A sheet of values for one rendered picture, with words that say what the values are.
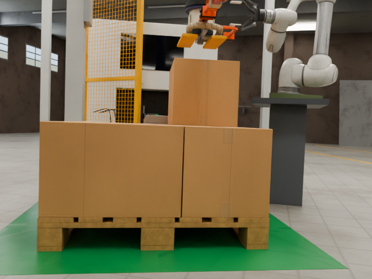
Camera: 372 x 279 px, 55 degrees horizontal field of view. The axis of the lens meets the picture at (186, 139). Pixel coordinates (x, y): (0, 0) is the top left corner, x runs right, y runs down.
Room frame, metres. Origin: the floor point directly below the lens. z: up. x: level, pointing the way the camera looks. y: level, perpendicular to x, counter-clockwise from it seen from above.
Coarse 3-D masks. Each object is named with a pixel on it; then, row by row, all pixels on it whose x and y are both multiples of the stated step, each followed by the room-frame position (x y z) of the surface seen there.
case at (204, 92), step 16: (176, 64) 2.13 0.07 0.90; (192, 64) 2.13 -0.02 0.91; (208, 64) 2.14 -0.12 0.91; (224, 64) 2.15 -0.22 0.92; (176, 80) 2.13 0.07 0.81; (192, 80) 2.14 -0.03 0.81; (208, 80) 2.14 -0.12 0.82; (224, 80) 2.15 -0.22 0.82; (176, 96) 2.13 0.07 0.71; (192, 96) 2.14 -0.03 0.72; (208, 96) 2.14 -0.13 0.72; (224, 96) 2.15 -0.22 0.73; (176, 112) 2.13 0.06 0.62; (192, 112) 2.14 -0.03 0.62; (208, 112) 2.15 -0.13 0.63; (224, 112) 2.15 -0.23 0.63
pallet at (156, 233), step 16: (48, 224) 1.45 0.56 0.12; (64, 224) 1.46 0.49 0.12; (80, 224) 1.47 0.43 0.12; (96, 224) 1.48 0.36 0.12; (112, 224) 1.49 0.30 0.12; (128, 224) 1.50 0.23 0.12; (144, 224) 1.50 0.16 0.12; (160, 224) 1.51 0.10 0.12; (176, 224) 1.52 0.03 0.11; (192, 224) 1.53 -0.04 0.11; (208, 224) 1.54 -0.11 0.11; (224, 224) 1.55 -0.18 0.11; (240, 224) 1.56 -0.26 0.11; (256, 224) 1.57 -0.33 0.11; (48, 240) 1.45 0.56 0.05; (64, 240) 1.51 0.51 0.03; (144, 240) 1.50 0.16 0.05; (160, 240) 1.51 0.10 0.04; (240, 240) 1.66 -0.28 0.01; (256, 240) 1.57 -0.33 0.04
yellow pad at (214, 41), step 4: (212, 36) 2.29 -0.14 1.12; (216, 36) 2.29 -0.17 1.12; (220, 36) 2.29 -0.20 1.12; (224, 36) 2.30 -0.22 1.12; (208, 40) 2.40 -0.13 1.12; (212, 40) 2.36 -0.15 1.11; (216, 40) 2.35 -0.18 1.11; (220, 40) 2.35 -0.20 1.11; (224, 40) 2.35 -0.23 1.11; (204, 44) 2.55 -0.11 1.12; (208, 44) 2.48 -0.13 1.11; (212, 44) 2.47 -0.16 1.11; (216, 44) 2.47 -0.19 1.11; (220, 44) 2.46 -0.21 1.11; (204, 48) 2.61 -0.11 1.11; (208, 48) 2.60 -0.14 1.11; (212, 48) 2.60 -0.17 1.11; (216, 48) 2.60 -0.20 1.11
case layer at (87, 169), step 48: (48, 144) 1.45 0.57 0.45; (96, 144) 1.48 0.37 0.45; (144, 144) 1.50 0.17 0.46; (192, 144) 1.53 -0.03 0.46; (240, 144) 1.56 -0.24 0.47; (48, 192) 1.45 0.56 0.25; (96, 192) 1.48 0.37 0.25; (144, 192) 1.51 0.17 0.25; (192, 192) 1.53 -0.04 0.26; (240, 192) 1.56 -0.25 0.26
